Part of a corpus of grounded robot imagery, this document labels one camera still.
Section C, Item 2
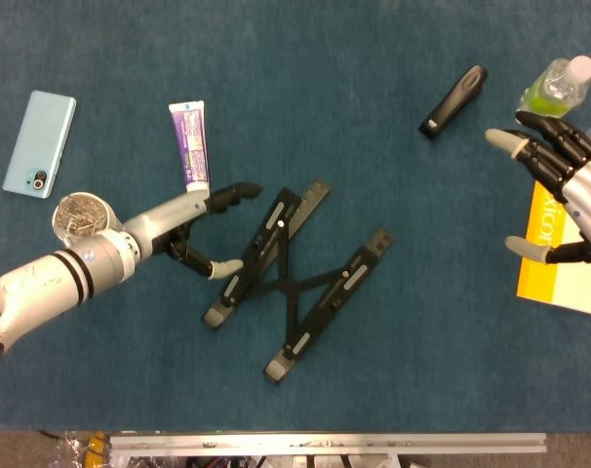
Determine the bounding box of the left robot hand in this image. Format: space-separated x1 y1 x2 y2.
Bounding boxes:
122 182 263 282

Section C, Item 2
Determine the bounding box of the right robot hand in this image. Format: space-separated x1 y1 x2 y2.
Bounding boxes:
484 110 591 267

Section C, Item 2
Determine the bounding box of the black folding laptop stand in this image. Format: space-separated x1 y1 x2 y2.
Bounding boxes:
201 179 395 385

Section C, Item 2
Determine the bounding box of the purple white toothpaste tube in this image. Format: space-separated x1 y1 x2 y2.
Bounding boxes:
168 99 213 194

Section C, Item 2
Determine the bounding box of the round paper clip canister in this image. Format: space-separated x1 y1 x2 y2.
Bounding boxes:
51 190 126 248

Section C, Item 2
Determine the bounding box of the clear bottle green liquid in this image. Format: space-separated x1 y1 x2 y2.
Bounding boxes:
517 55 591 118

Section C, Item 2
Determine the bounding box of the yellow white Lexicon notebook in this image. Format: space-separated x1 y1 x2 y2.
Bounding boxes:
515 182 591 321

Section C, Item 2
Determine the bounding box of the light blue smartphone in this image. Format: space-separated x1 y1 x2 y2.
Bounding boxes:
1 90 77 200

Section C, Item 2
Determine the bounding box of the black stapler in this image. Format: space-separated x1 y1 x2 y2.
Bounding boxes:
417 64 490 142

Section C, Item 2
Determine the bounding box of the blue carpet table cloth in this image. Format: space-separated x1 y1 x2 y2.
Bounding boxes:
0 0 591 433

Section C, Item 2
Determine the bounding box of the clear crumpled plastic bag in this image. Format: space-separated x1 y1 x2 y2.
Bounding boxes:
51 431 111 468

